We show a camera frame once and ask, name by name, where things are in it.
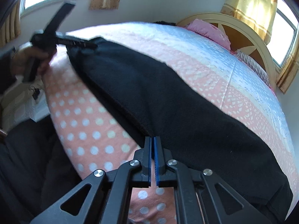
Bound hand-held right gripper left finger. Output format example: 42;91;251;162
30;136;153;224

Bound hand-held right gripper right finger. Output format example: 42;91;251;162
152;136;273;224

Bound person's dark trousers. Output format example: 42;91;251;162
0;116;83;224

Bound person's left hand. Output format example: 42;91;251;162
11;46;57;76

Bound grey patterned pillow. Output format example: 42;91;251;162
235;50;272;87

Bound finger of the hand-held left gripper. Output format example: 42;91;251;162
56;35;98;50

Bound cream wooden headboard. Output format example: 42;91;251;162
176;13;277;84

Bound pink blue dotted quilt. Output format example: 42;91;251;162
42;21;294;224

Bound dark cloth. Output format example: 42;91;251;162
153;21;177;27

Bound small black clip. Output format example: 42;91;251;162
31;86;41;101

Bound pink pillow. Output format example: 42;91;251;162
187;19;232;52

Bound black pants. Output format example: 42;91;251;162
65;37;294;224

